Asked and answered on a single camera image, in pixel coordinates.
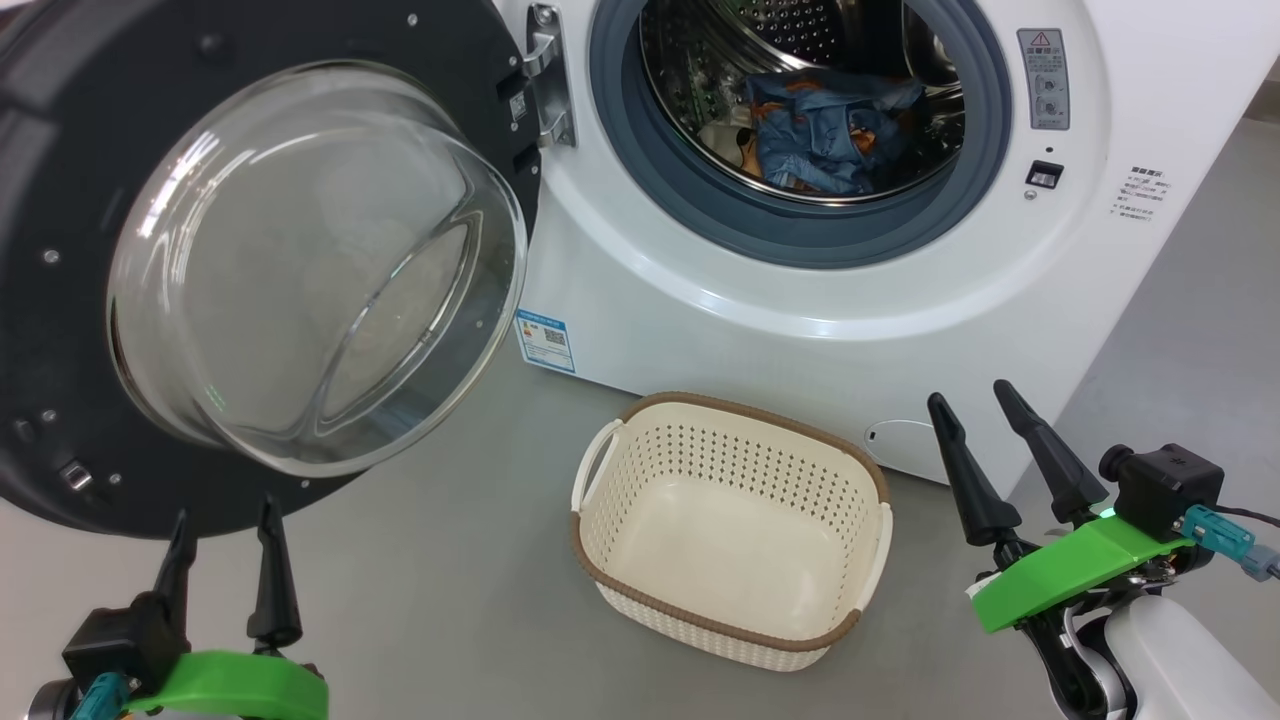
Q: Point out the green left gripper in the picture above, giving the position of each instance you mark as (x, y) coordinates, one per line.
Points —
(240, 685)

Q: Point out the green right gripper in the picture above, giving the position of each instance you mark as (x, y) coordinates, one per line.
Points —
(1070, 575)

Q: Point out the black round glass door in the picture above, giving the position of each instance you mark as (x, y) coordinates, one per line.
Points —
(60, 150)

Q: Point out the white washing machine body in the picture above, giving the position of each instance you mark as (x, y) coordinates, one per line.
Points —
(800, 300)

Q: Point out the cream basket with brown rim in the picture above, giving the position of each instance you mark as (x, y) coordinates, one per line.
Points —
(720, 540)

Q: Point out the black door latch slot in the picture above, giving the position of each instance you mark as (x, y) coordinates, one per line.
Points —
(1044, 175)

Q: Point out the steel washing drum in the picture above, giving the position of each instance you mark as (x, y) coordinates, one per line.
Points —
(700, 60)

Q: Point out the grey rubber door gasket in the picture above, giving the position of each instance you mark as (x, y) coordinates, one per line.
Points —
(620, 120)

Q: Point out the silver door hinge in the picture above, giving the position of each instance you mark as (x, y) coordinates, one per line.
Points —
(550, 80)

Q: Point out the round white filter cover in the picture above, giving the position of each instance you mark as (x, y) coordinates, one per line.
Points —
(900, 445)

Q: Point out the grey warning sticker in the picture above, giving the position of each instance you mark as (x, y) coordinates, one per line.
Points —
(1043, 80)

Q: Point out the blue energy label sticker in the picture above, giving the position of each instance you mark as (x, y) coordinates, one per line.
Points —
(545, 340)

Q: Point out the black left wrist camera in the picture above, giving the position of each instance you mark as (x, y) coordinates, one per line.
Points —
(115, 640)

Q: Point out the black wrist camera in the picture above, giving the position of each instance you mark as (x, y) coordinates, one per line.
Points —
(1170, 490)
(115, 640)

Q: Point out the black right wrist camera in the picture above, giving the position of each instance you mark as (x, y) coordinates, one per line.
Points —
(1170, 490)

